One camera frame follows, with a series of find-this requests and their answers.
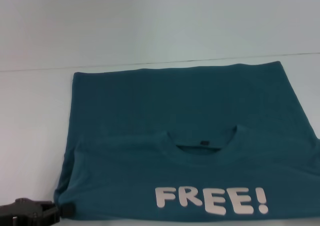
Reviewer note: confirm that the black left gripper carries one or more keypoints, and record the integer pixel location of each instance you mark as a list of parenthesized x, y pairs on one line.
[(22, 212)]

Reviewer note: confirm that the teal blue shirt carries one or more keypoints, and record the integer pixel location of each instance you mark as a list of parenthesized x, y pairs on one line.
[(175, 123)]

